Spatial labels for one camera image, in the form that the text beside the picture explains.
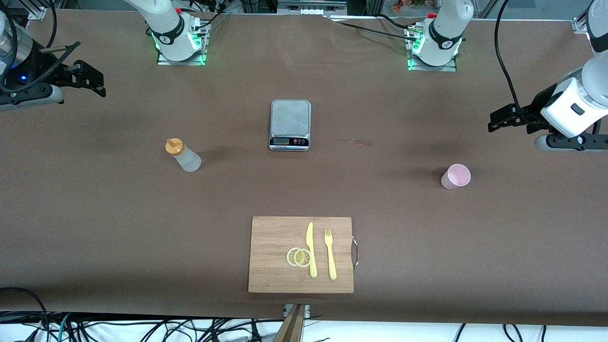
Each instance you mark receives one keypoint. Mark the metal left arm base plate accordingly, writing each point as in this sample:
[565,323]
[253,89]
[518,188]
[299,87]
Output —
[446,68]

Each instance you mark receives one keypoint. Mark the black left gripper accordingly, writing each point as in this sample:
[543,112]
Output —
[536,107]

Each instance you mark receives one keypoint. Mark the pink plastic cup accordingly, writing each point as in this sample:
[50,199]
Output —
[453,178]

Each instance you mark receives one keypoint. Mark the aluminium frame rail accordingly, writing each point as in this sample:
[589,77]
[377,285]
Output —
[580,23]
[38,12]

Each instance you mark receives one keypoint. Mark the yellow plastic knife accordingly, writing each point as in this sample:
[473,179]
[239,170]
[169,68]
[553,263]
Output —
[312,261]

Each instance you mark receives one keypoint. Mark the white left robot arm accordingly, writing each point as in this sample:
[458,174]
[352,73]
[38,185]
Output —
[446,28]

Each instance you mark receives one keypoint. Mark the metal table bracket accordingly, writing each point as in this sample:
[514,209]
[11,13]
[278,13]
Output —
[286,311]

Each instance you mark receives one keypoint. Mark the translucent orange-capped sauce bottle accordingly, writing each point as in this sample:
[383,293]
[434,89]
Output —
[187,160]

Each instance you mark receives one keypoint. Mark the yellow plastic fork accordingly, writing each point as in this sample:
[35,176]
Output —
[331,261]

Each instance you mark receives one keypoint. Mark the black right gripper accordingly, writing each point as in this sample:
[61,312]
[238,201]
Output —
[47,72]

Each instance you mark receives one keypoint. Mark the yellow lemon slice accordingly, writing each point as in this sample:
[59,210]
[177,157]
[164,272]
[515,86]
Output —
[302,258]
[289,257]

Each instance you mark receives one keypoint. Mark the silver digital kitchen scale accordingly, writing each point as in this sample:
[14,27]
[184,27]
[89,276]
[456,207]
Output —
[289,118]

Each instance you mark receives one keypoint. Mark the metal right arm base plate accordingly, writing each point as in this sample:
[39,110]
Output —
[190,61]

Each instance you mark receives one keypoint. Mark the wooden cutting board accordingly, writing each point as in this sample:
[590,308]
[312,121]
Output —
[270,266]

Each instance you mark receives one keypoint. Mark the wooden post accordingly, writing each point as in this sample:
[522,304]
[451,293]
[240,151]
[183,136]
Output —
[292,327]

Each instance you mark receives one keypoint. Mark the white power strip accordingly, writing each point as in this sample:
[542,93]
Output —
[308,10]

